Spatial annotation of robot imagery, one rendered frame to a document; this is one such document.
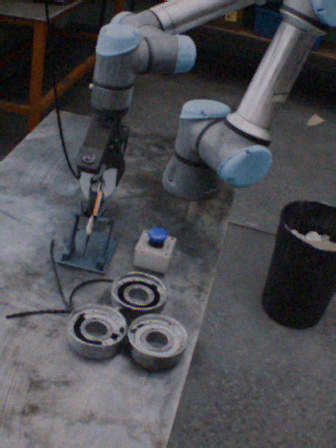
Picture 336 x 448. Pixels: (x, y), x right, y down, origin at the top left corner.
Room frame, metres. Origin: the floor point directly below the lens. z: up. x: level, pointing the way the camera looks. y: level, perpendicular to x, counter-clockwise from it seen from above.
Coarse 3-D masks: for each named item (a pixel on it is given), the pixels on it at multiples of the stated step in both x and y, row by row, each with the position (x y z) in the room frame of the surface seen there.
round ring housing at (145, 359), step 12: (132, 324) 0.74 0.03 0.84; (144, 324) 0.76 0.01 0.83; (156, 324) 0.77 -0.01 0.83; (168, 324) 0.77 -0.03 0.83; (180, 324) 0.76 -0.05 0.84; (132, 336) 0.72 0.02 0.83; (144, 336) 0.73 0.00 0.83; (156, 336) 0.75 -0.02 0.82; (168, 336) 0.74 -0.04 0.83; (180, 336) 0.75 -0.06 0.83; (132, 348) 0.69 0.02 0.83; (156, 348) 0.71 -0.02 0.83; (168, 348) 0.71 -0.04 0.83; (180, 348) 0.72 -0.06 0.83; (144, 360) 0.68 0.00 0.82; (156, 360) 0.68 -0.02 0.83; (168, 360) 0.68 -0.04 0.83
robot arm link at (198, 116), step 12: (192, 108) 1.28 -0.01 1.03; (204, 108) 1.29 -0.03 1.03; (216, 108) 1.30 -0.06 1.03; (228, 108) 1.31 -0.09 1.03; (180, 120) 1.30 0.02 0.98; (192, 120) 1.27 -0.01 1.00; (204, 120) 1.26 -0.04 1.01; (216, 120) 1.26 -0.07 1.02; (180, 132) 1.29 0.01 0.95; (192, 132) 1.26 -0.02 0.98; (204, 132) 1.23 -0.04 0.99; (180, 144) 1.28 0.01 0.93; (192, 144) 1.25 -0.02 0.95; (192, 156) 1.26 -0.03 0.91
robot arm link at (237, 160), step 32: (288, 0) 1.25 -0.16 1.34; (320, 0) 1.20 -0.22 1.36; (288, 32) 1.23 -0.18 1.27; (320, 32) 1.23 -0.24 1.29; (288, 64) 1.21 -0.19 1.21; (256, 96) 1.20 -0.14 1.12; (224, 128) 1.20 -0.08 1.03; (256, 128) 1.18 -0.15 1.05; (224, 160) 1.14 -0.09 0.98; (256, 160) 1.15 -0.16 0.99
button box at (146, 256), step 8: (144, 232) 1.01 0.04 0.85; (144, 240) 0.99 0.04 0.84; (168, 240) 1.00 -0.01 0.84; (136, 248) 0.95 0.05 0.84; (144, 248) 0.96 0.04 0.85; (152, 248) 0.96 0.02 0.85; (160, 248) 0.97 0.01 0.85; (168, 248) 0.97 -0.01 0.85; (136, 256) 0.95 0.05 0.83; (144, 256) 0.95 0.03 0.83; (152, 256) 0.95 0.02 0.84; (160, 256) 0.95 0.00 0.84; (168, 256) 0.95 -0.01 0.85; (136, 264) 0.95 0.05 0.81; (144, 264) 0.95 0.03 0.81; (152, 264) 0.95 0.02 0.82; (160, 264) 0.94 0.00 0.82; (168, 264) 0.96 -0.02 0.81; (160, 272) 0.94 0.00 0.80
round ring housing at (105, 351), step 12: (72, 312) 0.74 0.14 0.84; (84, 312) 0.76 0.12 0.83; (96, 312) 0.77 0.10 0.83; (108, 312) 0.77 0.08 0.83; (72, 324) 0.72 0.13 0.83; (84, 324) 0.73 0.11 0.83; (96, 324) 0.74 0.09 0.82; (108, 324) 0.74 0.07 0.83; (120, 324) 0.75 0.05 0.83; (72, 336) 0.69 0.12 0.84; (84, 336) 0.70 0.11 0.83; (108, 336) 0.71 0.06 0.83; (84, 348) 0.67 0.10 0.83; (96, 348) 0.67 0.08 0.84; (108, 348) 0.68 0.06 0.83; (120, 348) 0.70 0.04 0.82
